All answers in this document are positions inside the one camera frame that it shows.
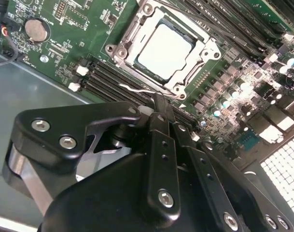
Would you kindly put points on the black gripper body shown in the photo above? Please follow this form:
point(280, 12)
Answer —
point(101, 193)

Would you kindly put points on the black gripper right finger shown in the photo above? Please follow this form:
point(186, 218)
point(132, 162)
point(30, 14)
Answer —
point(204, 174)

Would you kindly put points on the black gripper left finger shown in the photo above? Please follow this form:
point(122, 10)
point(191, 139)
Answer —
point(64, 120)

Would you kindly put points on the metal socket cover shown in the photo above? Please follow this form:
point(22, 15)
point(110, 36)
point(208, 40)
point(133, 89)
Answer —
point(196, 64)

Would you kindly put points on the silver CPU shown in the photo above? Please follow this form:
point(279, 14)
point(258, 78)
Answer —
point(166, 50)

